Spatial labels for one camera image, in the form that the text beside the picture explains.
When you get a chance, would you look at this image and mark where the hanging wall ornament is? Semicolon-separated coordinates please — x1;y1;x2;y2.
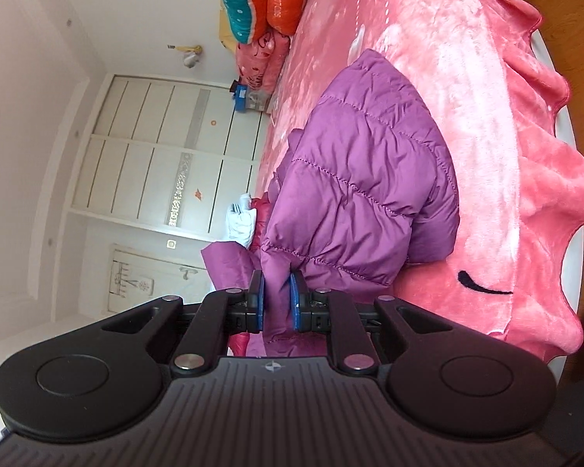
168;44;204;69

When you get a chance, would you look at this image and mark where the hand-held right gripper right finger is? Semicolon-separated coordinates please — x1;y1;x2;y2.
289;271;456;376

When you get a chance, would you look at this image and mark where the white room door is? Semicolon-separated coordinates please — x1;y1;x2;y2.
108;243;212;303

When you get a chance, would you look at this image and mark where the pink heart print folded blanket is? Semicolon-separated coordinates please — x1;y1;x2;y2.
237;34;273;89

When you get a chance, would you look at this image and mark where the pink bed with blanket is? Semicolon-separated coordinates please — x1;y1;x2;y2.
253;0;584;365

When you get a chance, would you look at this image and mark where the purple down jacket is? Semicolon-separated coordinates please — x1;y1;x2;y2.
201;49;461;358

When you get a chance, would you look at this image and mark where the teal dotted folded quilt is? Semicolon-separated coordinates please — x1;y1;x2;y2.
199;0;259;44

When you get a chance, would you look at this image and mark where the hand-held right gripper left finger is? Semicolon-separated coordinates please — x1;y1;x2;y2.
100;270;265;377

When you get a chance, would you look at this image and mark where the yellow covered headboard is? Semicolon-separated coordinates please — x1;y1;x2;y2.
218;0;239;52

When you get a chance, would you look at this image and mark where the white sliding door wardrobe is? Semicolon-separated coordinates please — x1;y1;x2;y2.
68;74;273;244

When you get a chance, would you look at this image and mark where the light blue down jacket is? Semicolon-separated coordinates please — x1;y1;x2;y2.
226;193;255;249

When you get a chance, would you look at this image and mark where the person's dark clothing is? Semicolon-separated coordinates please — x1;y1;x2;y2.
550;377;584;467

